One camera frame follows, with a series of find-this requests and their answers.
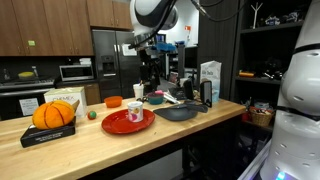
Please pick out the wicker basket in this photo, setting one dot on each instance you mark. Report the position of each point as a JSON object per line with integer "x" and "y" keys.
{"x": 261, "y": 118}

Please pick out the white popcorn can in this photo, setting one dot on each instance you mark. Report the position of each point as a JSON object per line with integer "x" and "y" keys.
{"x": 135, "y": 112}

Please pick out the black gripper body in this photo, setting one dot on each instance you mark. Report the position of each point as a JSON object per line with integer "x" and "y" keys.
{"x": 149, "y": 59}

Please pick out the yellow dish on stove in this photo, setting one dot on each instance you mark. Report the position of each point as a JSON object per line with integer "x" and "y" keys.
{"x": 26, "y": 75}

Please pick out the green cabinet label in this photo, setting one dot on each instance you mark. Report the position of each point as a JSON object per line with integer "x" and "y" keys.
{"x": 31, "y": 43}

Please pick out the white paper on fridge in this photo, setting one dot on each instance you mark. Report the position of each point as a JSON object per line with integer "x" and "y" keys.
{"x": 128, "y": 51}

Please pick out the orange plush basketball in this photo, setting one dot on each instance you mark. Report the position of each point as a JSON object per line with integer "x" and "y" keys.
{"x": 52, "y": 115}

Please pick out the black box with white text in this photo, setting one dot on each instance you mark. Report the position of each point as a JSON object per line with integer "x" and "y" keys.
{"x": 46, "y": 136}

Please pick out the silver microwave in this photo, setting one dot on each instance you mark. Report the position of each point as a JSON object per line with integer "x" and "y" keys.
{"x": 76, "y": 73}

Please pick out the teal bowl with purple inside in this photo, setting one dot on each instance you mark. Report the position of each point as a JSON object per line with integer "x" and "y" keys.
{"x": 155, "y": 99}

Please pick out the blue wrist camera box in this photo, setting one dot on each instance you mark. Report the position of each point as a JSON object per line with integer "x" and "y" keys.
{"x": 166, "y": 47}

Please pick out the red plate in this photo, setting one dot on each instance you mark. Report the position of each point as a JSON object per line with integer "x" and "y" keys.
{"x": 116, "y": 125}

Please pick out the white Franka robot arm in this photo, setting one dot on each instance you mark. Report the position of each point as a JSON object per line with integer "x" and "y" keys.
{"x": 296, "y": 133}

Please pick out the white paper cup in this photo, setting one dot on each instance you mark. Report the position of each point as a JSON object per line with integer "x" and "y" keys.
{"x": 138, "y": 91}

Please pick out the small red green ball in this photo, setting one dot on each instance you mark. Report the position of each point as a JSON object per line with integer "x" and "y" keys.
{"x": 92, "y": 115}

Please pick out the orange item on shelf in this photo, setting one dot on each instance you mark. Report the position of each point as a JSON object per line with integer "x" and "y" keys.
{"x": 246, "y": 74}

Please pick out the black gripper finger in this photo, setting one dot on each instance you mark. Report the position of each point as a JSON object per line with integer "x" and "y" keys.
{"x": 144, "y": 76}
{"x": 156, "y": 78}

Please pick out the white paper bag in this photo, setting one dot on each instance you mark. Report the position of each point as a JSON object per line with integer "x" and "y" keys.
{"x": 211, "y": 71}

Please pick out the white oven sign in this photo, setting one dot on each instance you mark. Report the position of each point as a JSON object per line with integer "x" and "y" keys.
{"x": 28, "y": 106}

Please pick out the black stove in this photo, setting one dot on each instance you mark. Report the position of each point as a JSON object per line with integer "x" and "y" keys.
{"x": 23, "y": 88}

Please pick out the white branched stand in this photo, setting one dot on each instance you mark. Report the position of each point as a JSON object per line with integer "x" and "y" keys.
{"x": 256, "y": 13}

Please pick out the black steel fridge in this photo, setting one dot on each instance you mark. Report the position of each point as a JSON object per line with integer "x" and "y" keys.
{"x": 113, "y": 76}

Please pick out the dark shelf unit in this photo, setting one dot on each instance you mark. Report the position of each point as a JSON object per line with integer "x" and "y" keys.
{"x": 260, "y": 50}

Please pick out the orange bowl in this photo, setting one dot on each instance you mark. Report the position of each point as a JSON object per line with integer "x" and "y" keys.
{"x": 113, "y": 102}

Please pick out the white stack on microwave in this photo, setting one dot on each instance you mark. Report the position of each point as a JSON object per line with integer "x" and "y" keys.
{"x": 85, "y": 61}

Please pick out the brown wooden wall cabinets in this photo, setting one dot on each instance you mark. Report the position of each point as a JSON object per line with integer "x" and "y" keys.
{"x": 50, "y": 23}

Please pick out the white Chemex box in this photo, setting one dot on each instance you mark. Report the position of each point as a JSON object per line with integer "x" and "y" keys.
{"x": 65, "y": 95}

